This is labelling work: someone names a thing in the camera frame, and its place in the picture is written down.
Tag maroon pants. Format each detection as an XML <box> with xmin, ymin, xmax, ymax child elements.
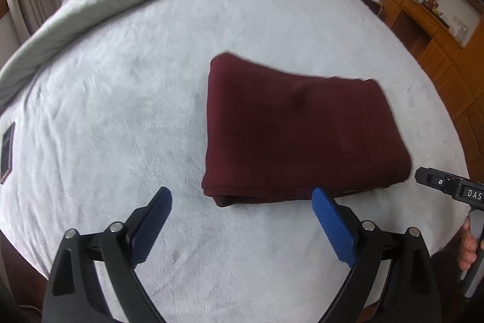
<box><xmin>201</xmin><ymin>51</ymin><xmax>412</xmax><ymax>208</ymax></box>

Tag person's right hand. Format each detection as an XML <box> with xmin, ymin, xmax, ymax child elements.
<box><xmin>459</xmin><ymin>222</ymin><xmax>479</xmax><ymax>271</ymax></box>

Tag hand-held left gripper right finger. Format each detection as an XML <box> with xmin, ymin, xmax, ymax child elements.
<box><xmin>311</xmin><ymin>187</ymin><xmax>442</xmax><ymax>323</ymax></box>

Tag wooden desk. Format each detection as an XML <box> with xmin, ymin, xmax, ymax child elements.
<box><xmin>379</xmin><ymin>0</ymin><xmax>484</xmax><ymax>161</ymax></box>

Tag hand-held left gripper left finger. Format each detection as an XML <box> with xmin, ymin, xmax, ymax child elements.
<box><xmin>42</xmin><ymin>187</ymin><xmax>173</xmax><ymax>323</ymax></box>

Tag black smartphone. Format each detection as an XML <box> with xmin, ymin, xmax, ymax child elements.
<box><xmin>0</xmin><ymin>122</ymin><xmax>16</xmax><ymax>184</ymax></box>

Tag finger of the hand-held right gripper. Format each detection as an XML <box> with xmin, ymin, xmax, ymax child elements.
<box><xmin>415</xmin><ymin>166</ymin><xmax>459</xmax><ymax>199</ymax></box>

